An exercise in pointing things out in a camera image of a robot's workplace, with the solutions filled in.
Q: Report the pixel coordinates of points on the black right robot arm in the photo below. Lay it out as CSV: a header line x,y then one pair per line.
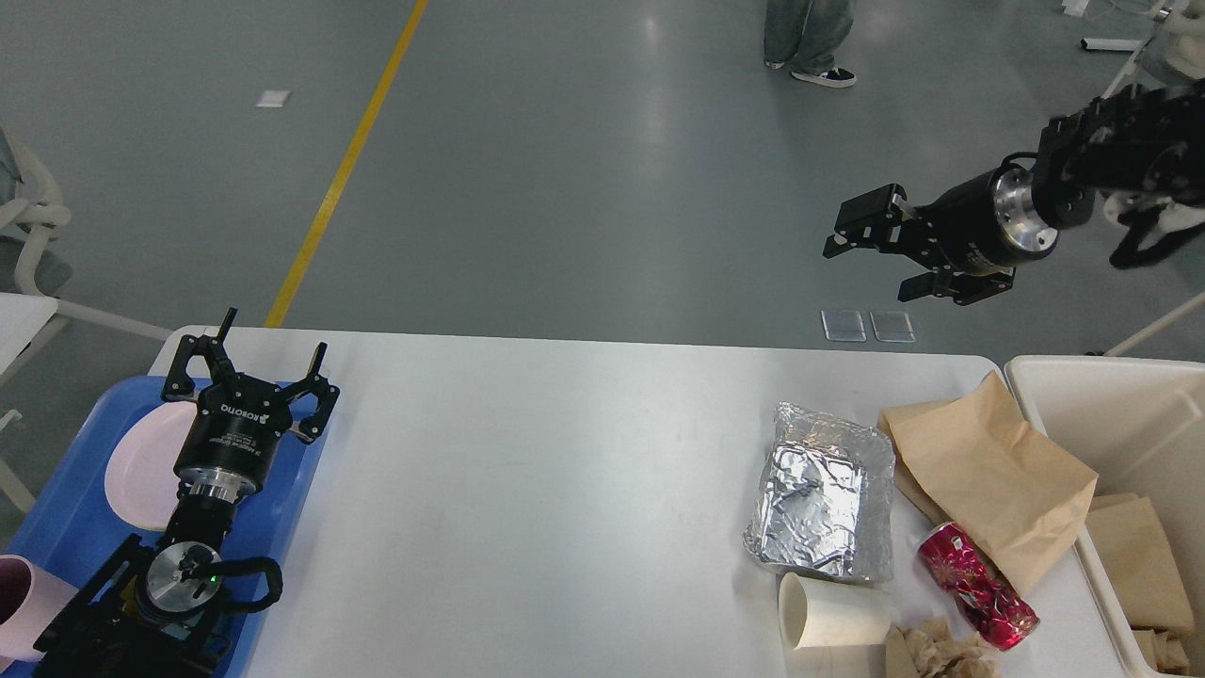
x,y
1141,150

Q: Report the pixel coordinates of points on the pink plate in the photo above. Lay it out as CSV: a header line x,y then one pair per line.
x,y
140,483

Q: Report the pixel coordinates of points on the white paper cup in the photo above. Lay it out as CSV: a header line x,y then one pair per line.
x,y
814,614

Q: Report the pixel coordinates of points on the brown paper bag in bin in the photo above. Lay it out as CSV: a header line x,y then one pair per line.
x,y
1137,557

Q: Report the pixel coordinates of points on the white side table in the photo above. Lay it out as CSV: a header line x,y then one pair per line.
x,y
22,317

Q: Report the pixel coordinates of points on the pink ribbed cup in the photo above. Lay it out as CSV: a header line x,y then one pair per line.
x,y
30,599

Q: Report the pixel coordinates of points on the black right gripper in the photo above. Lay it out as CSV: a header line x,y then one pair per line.
x,y
983,227

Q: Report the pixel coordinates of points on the person in jeans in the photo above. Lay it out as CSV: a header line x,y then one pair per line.
x,y
803,37

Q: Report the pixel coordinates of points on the crumpled aluminium foil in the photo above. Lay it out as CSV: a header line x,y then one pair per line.
x,y
824,502

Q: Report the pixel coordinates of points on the white office chair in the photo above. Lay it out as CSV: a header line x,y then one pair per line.
x,y
37,207

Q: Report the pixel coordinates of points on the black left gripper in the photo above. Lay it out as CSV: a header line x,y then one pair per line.
x,y
240,420

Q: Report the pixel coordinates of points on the white wheeled stand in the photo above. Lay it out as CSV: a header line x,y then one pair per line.
x,y
1171,53

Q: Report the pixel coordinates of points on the crumpled brown paper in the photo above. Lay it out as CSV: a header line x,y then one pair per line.
x,y
930,650

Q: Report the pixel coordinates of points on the white waste bin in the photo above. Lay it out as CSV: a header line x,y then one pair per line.
x,y
1138,424

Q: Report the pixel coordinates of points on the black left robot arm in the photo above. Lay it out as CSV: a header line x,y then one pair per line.
x,y
176,606

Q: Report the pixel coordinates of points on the red crushed can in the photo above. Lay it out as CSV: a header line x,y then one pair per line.
x,y
989,605

